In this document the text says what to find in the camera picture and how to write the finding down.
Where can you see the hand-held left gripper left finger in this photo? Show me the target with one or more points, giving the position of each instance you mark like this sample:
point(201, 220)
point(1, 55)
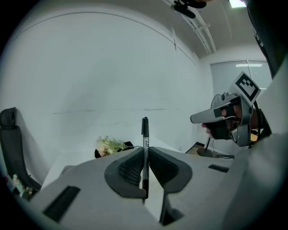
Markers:
point(90, 179)

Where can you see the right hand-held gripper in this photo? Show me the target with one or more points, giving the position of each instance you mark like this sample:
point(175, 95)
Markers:
point(245, 107)

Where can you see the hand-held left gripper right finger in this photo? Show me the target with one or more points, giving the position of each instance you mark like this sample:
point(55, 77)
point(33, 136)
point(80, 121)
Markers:
point(198, 179)

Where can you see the black marker pen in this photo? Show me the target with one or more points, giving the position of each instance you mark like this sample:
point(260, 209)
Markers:
point(145, 143)

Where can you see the person's right forearm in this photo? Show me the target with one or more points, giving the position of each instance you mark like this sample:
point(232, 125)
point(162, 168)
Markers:
point(275, 107)

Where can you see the white desk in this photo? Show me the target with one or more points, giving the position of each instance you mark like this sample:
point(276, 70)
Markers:
point(166, 147)

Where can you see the person's right hand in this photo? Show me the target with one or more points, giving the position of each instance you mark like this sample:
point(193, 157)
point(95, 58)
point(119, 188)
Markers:
point(219, 131)

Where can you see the black standing fan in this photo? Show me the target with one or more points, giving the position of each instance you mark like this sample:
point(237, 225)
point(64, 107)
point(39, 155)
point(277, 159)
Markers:
point(205, 151)

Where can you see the artificial flower bouquet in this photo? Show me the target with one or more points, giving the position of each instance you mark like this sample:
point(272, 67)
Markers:
point(110, 146)

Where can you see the person's white shirt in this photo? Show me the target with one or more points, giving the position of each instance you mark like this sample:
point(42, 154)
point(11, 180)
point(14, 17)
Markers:
point(256, 179)

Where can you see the small artificial flower bunch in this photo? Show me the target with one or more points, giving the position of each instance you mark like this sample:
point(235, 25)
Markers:
point(21, 187)

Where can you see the black and white office chair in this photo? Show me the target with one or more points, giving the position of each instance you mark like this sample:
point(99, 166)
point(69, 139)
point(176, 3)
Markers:
point(13, 143)

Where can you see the white ceiling pipes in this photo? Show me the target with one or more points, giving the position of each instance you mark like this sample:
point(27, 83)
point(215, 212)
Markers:
point(203, 29)

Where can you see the ceiling light panel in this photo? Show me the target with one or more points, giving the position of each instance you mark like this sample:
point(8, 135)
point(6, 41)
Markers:
point(236, 2)

